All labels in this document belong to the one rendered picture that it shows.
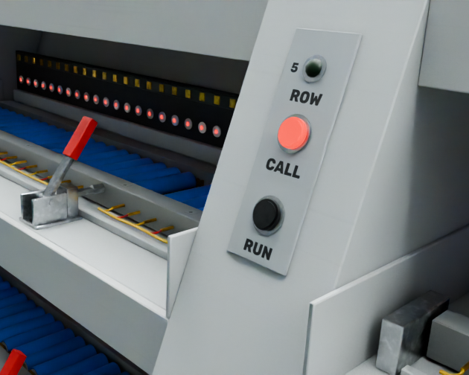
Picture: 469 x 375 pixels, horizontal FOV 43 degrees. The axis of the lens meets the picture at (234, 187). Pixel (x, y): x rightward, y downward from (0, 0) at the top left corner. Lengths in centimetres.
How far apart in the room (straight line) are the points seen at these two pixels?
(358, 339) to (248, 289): 6
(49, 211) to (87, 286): 9
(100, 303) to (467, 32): 27
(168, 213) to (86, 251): 7
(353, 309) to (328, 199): 5
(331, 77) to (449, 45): 6
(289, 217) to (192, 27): 16
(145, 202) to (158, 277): 9
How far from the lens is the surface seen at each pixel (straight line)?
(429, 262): 36
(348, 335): 30
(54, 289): 46
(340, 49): 31
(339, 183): 29
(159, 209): 46
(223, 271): 32
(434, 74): 30
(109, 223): 47
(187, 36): 40
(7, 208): 53
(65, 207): 49
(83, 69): 75
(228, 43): 37
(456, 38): 29
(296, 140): 30
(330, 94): 30
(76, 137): 49
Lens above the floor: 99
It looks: 2 degrees down
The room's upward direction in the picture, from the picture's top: 17 degrees clockwise
